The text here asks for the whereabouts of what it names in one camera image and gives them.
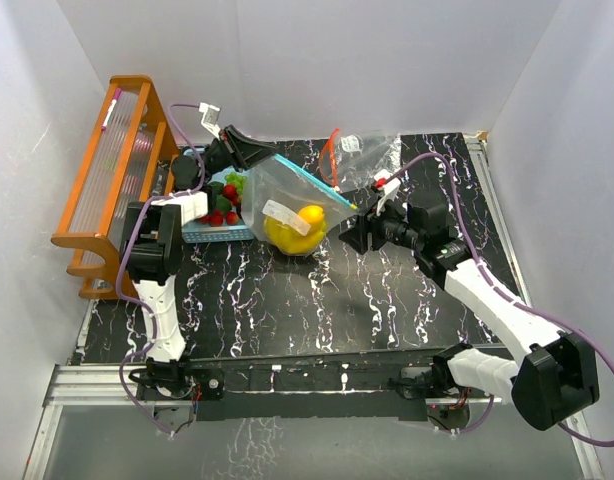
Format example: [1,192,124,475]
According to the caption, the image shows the blue zip clear bag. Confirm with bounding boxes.
[241,154,357,253]

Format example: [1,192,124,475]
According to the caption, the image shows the black base bar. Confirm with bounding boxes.
[127,349,493,424]

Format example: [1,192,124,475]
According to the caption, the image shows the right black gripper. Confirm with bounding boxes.
[338,195,423,255]

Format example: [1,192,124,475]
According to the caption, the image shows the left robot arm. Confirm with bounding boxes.
[117,126,275,364]

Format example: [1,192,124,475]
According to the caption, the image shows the light blue plastic basket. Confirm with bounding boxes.
[181,147,254,244]

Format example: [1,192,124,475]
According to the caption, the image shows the pink white marker pen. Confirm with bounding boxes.
[101,88,122,131]

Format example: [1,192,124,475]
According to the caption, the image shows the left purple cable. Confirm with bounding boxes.
[115,102,208,436]

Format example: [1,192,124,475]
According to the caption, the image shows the green fake grapes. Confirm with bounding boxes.
[225,172,247,195]

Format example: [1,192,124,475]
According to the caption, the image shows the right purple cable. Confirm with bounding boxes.
[381,152,614,447]

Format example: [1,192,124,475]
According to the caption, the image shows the aluminium frame rail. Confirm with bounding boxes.
[23,364,605,479]

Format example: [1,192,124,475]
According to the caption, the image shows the orange wooden rack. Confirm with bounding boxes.
[51,75,179,300]

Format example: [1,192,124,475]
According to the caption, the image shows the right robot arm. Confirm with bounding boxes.
[339,201,600,431]

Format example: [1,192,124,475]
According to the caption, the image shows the red fake strawberries bunch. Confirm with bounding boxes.
[197,182,242,228]

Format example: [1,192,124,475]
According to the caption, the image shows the red zip clear bag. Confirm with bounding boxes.
[318,128,402,193]

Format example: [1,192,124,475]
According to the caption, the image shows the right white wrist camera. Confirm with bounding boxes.
[372,170,401,216]

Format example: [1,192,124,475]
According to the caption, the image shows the purple cable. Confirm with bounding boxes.
[115,102,208,436]
[381,152,614,447]

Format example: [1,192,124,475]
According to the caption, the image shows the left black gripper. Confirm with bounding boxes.
[199,127,279,181]

